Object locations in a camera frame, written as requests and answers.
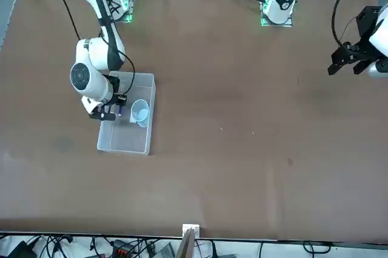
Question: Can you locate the black power adapter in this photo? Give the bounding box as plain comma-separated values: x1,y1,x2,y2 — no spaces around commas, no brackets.
6,239,35,258

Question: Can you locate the white post foot bracket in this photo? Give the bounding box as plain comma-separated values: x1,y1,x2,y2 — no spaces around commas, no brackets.
181,223,201,238

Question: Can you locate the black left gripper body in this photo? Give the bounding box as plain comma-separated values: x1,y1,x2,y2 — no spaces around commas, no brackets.
345,39,376,59

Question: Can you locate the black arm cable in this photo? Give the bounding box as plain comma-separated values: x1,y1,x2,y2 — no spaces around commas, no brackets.
331,0,361,48
56,0,136,95

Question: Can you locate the black left wrist block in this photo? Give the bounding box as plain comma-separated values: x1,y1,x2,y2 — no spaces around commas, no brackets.
356,5,382,38

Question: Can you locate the clear plastic box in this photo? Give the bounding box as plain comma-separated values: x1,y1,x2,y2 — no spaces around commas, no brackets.
96,71,157,156

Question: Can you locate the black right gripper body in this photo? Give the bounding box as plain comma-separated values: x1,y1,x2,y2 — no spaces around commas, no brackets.
110,93,127,108

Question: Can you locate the black wrist block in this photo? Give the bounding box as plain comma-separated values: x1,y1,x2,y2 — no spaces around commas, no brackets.
104,74,121,95
356,5,382,38

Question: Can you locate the aluminium camera post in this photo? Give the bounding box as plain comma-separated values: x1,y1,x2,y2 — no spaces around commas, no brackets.
176,229,196,258

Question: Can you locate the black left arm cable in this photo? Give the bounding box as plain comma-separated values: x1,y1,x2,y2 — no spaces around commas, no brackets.
331,0,361,48

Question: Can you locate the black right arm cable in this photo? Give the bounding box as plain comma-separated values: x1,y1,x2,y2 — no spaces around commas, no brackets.
56,0,136,95

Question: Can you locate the blue pencil holder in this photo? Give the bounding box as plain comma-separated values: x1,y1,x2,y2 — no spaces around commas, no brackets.
130,99,150,128

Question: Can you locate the black right wrist block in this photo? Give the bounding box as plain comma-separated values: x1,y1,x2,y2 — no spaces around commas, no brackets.
104,74,121,95

